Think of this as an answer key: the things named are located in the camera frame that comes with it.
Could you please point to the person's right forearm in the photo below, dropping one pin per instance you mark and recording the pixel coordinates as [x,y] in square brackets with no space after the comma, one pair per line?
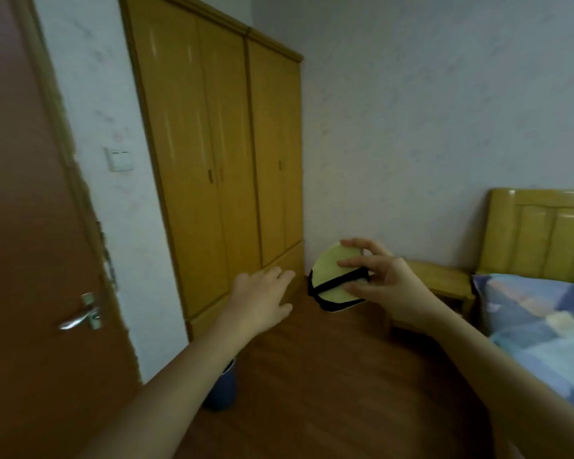
[521,387]

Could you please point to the pastel patchwork bed sheet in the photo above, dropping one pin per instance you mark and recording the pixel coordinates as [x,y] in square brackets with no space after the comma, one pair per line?
[540,329]

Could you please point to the white light switch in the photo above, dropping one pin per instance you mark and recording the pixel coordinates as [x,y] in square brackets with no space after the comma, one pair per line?
[119,159]

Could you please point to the yellow-green sleep mask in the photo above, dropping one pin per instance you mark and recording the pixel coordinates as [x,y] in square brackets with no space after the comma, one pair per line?
[332,267]

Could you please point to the yellow wooden headboard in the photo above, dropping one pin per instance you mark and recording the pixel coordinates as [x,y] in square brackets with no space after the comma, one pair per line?
[535,234]

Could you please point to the person's left forearm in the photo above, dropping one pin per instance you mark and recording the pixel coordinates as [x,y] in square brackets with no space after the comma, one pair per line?
[172,401]

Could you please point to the brown wooden door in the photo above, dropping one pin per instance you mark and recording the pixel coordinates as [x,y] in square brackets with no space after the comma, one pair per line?
[28,210]

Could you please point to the person's right hand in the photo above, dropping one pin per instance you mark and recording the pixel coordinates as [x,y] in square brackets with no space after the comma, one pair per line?
[402,291]

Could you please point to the yellow wooden nightstand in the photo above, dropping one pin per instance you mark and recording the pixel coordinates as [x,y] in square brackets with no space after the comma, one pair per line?
[449,282]

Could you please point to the blue waste bin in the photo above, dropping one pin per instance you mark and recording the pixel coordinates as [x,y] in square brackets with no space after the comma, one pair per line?
[222,389]

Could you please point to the person's left hand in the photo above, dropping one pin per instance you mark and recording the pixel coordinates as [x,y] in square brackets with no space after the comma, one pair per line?
[258,301]

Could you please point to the yellow wooden wardrobe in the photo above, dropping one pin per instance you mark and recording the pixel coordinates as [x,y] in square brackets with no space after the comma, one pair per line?
[196,162]

